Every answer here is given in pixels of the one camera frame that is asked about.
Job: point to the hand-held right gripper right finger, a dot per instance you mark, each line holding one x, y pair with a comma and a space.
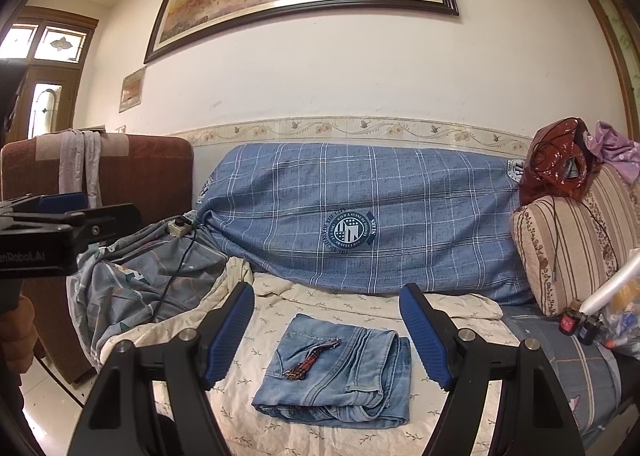
425, 336

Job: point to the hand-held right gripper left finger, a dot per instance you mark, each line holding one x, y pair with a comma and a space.
227, 336

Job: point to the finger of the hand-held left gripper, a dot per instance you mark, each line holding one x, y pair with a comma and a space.
110, 221
62, 202

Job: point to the blue denim pants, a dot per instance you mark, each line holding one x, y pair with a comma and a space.
325, 386

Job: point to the grey hanging cloth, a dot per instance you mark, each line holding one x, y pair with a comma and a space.
70, 161

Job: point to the white power strip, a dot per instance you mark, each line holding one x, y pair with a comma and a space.
179, 228

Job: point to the cream floral blanket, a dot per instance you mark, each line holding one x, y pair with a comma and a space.
320, 296

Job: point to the wooden door with glass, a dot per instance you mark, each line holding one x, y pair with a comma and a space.
50, 81

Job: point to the blue plaid cover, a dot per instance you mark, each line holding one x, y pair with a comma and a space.
425, 196

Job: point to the striped beige pillow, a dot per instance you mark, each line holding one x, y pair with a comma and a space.
550, 246

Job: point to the red-brown plastic bag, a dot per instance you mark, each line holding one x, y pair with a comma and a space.
550, 161

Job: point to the purple cloth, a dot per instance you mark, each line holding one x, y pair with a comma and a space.
617, 151

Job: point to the small wall picture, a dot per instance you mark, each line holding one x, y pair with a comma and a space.
132, 88

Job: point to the wooden door frame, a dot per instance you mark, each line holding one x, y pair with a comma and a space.
612, 36

